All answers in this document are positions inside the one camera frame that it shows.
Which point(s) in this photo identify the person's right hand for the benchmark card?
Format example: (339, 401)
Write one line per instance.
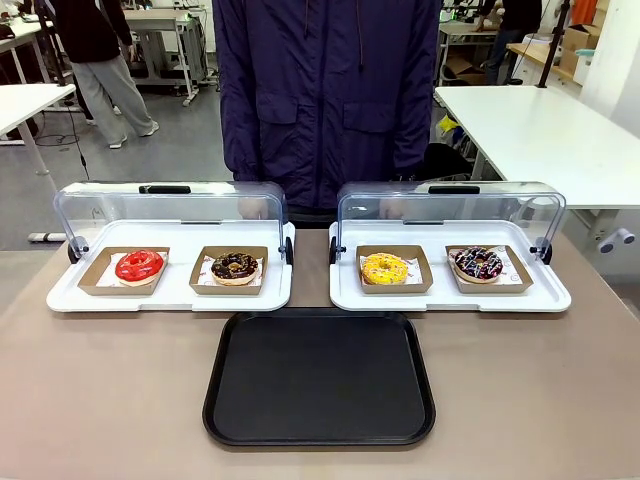
(249, 206)

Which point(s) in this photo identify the white table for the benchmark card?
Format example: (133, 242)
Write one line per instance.
(25, 107)
(540, 135)

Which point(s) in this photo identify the dark donut with white drizzle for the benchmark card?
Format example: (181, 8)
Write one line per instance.
(478, 263)

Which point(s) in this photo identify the chocolate glazed donut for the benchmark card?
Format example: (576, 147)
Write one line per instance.
(235, 268)

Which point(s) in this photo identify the red glazed donut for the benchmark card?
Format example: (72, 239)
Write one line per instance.
(140, 267)

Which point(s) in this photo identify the yellow sprinkled donut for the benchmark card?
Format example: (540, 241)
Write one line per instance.
(385, 268)

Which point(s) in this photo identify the brown cardboard donut tray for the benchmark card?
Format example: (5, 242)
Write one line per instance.
(422, 280)
(200, 286)
(515, 282)
(92, 280)

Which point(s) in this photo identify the person in navy jacket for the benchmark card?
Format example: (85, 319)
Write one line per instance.
(325, 100)

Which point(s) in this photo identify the white display tray base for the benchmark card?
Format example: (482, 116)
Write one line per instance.
(170, 304)
(450, 304)

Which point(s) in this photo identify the clear plastic dome lid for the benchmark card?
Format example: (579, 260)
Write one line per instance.
(170, 202)
(450, 202)

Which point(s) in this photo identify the black chair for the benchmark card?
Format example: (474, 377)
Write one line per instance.
(445, 162)

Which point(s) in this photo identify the cardboard box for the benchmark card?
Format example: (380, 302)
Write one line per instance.
(580, 45)

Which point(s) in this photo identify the black plastic serving tray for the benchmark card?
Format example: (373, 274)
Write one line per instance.
(320, 380)

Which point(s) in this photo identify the grey workbench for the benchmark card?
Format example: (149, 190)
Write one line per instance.
(165, 30)

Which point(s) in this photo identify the person's left hand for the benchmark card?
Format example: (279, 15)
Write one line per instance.
(392, 207)

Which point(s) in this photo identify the person in grey trousers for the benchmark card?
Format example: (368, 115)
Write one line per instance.
(105, 65)

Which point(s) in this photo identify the person in dark clothes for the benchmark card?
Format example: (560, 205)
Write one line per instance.
(510, 35)

